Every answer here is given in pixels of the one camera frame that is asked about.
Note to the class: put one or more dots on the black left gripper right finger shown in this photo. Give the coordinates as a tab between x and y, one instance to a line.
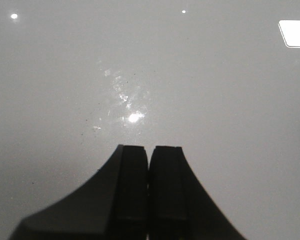
180	208

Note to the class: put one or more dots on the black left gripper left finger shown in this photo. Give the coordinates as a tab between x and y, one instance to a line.
111	205

